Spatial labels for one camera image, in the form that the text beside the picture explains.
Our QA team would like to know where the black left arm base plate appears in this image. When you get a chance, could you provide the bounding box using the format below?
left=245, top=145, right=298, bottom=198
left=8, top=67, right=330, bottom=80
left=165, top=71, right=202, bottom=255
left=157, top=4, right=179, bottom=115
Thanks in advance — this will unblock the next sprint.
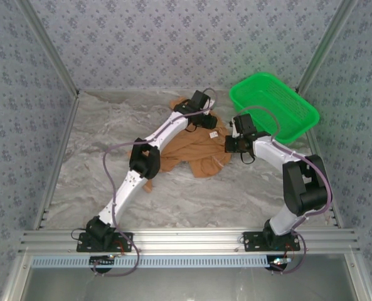
left=76, top=231, right=134, bottom=253

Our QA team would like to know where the aluminium frame post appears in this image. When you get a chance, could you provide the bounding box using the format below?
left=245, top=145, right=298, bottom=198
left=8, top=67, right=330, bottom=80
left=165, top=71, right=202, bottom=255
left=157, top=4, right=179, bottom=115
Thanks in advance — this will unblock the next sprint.
left=295, top=0, right=361, bottom=95
left=18, top=0, right=80, bottom=97

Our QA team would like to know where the small black controller board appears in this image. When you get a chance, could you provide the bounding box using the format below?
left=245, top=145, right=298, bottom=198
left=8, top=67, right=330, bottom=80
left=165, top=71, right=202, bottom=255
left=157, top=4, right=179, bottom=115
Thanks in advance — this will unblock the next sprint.
left=266, top=255, right=292, bottom=271
left=89, top=255, right=116, bottom=268

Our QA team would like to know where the tan brown t-shirt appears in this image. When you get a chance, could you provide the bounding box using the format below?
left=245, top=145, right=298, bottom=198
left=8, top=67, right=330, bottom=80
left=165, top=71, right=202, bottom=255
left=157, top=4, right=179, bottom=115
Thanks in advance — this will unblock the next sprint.
left=127, top=97, right=233, bottom=194

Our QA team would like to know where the aluminium table side rail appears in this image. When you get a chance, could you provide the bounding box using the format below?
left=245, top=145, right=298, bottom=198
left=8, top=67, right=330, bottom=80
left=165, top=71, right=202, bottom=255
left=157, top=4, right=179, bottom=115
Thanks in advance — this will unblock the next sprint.
left=31, top=92, right=82, bottom=231
left=297, top=89, right=345, bottom=230

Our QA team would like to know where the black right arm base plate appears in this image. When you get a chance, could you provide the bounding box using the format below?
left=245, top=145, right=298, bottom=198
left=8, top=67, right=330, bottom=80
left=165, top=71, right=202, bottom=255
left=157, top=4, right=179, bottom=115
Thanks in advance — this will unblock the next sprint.
left=242, top=231, right=301, bottom=253

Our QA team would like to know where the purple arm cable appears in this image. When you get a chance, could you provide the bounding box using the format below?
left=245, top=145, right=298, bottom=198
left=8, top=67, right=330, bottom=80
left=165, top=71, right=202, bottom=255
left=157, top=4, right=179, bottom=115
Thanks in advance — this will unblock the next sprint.
left=238, top=105, right=333, bottom=275
left=90, top=87, right=220, bottom=278

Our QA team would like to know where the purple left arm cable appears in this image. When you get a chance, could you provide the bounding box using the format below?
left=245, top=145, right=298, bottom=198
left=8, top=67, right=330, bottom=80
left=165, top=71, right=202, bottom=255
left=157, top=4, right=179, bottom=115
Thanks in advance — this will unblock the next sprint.
left=90, top=87, right=220, bottom=278

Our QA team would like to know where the green plastic basket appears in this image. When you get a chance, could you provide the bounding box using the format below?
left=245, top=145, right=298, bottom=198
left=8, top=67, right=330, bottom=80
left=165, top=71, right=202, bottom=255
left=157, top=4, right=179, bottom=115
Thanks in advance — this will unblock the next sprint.
left=229, top=72, right=320, bottom=145

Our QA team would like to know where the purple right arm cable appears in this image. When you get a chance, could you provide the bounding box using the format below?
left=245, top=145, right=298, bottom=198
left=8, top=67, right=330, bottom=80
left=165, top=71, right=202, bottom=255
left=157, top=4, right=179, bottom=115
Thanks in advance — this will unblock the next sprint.
left=238, top=105, right=333, bottom=275

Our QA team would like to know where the aluminium mounting beam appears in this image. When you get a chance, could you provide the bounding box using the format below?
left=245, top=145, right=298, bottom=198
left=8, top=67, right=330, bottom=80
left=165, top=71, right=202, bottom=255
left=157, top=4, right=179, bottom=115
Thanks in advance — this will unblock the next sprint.
left=18, top=228, right=361, bottom=253

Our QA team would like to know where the slotted grey cable duct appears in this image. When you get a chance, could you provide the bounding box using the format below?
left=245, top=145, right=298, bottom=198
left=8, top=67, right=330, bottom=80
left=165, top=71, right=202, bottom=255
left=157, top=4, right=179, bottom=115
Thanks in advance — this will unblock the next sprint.
left=31, top=254, right=270, bottom=269

